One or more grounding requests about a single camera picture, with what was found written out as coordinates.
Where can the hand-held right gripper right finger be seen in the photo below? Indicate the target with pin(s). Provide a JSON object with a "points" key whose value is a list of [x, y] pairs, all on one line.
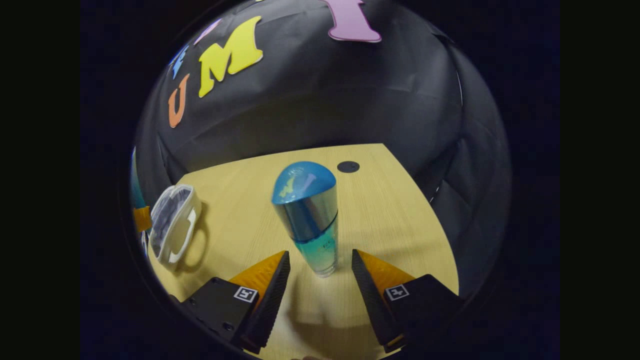
{"points": [[367, 295]]}

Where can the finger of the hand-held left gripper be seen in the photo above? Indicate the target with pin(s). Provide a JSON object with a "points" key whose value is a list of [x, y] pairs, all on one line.
{"points": [[142, 219]]}

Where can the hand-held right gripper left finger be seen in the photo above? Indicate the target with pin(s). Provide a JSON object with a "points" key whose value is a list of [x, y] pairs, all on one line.
{"points": [[270, 300]]}

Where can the white hard-shell suitcase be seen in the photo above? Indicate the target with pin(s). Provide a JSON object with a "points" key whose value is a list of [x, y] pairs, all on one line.
{"points": [[176, 220]]}

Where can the small teal cone bottle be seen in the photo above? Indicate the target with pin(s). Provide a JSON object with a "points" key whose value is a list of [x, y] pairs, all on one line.
{"points": [[136, 182]]}

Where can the blue cap skincare bottle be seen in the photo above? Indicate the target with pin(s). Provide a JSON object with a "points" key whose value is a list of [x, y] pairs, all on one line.
{"points": [[310, 215]]}

